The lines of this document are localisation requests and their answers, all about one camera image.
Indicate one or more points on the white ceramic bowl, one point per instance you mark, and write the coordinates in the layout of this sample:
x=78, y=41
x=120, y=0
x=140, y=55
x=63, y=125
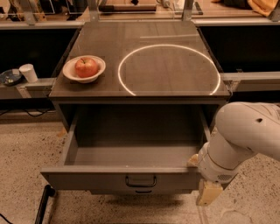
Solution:
x=69, y=69

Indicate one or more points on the black bar on floor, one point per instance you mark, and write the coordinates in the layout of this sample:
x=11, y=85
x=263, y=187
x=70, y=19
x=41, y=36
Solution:
x=47, y=193

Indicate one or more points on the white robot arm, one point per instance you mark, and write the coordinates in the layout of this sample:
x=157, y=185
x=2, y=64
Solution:
x=243, y=130

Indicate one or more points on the dark blue plate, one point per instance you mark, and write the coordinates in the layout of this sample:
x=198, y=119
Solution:
x=11, y=77

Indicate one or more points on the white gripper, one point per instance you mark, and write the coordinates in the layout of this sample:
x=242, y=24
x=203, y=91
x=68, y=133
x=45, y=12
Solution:
x=213, y=168

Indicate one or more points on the grey drawer cabinet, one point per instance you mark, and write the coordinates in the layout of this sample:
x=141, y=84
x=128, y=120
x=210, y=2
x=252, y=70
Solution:
x=159, y=77

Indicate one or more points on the white paper cup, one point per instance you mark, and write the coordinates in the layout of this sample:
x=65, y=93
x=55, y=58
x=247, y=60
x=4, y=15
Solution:
x=28, y=71

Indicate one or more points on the red apple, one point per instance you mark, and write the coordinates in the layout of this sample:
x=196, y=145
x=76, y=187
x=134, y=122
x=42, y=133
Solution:
x=86, y=67

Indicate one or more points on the yellow cloth on shelf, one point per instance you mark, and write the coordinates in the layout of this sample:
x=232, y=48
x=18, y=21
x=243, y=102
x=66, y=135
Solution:
x=263, y=7

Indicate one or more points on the grey top drawer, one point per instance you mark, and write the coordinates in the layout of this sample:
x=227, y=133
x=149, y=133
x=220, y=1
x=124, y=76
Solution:
x=108, y=152

